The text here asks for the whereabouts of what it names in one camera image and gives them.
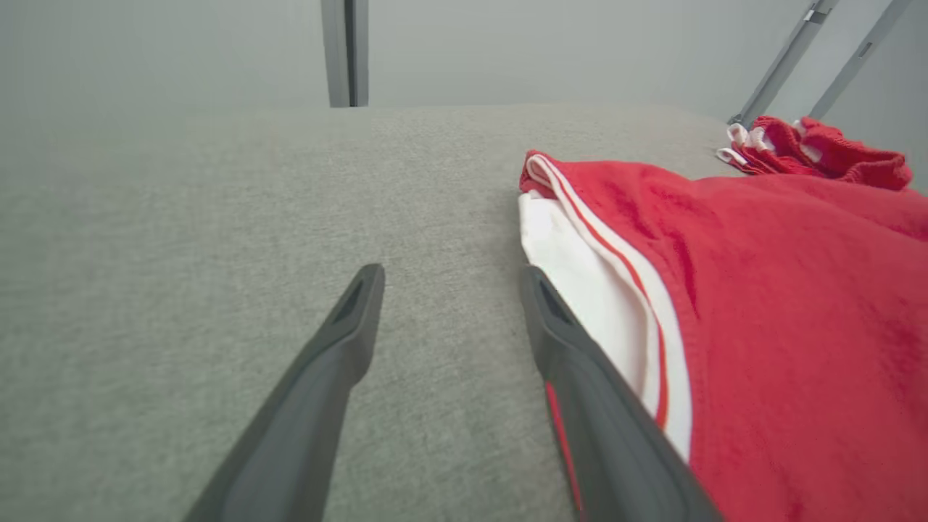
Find red shorts with white trim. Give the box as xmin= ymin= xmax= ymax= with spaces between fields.
xmin=716 ymin=115 xmax=914 ymax=192

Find red and white shirt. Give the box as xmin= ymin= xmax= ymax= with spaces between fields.
xmin=517 ymin=149 xmax=928 ymax=522

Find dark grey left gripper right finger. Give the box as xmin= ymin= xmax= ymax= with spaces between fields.
xmin=518 ymin=265 xmax=726 ymax=522

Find grey fabric sofa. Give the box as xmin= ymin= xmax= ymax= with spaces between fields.
xmin=0 ymin=101 xmax=928 ymax=522

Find grey slanted metal frame post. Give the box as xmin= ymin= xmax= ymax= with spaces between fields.
xmin=726 ymin=0 xmax=842 ymax=126
xmin=808 ymin=0 xmax=911 ymax=121

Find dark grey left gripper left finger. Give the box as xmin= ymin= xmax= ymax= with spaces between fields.
xmin=183 ymin=263 xmax=386 ymax=522

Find grey partition post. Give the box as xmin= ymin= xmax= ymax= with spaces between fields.
xmin=320 ymin=0 xmax=370 ymax=109

